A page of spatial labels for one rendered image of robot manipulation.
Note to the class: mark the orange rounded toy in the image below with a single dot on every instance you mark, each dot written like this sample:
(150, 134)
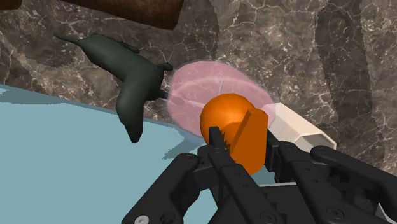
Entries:
(226, 114)

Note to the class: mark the pink translucent round plate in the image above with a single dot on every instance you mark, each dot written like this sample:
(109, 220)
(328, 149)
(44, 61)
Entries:
(198, 83)

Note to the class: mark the dark green seal figure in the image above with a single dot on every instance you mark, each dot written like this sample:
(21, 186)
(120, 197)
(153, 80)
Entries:
(133, 74)

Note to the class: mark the brown wooden furniture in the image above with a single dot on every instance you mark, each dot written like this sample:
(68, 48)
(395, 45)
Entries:
(139, 11)

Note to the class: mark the white octagonal box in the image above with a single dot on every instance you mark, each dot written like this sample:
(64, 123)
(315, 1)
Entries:
(294, 125)

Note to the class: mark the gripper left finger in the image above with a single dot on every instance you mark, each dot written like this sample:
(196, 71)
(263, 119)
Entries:
(231, 181)

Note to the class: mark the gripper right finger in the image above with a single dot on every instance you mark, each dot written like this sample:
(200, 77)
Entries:
(313, 183)

